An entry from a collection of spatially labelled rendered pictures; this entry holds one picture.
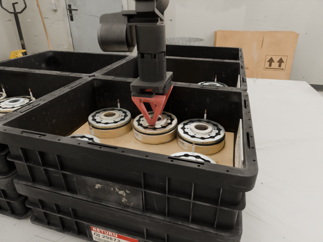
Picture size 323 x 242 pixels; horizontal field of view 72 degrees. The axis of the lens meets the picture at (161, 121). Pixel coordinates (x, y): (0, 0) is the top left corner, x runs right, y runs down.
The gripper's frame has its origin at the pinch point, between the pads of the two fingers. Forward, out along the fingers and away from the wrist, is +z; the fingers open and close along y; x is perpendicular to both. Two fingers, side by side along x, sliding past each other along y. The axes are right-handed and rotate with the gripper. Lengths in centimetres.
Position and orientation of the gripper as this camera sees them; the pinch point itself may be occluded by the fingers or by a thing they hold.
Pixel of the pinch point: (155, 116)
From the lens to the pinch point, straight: 50.8
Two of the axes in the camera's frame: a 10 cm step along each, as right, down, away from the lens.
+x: 9.7, 0.9, -2.4
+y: -2.6, 4.6, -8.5
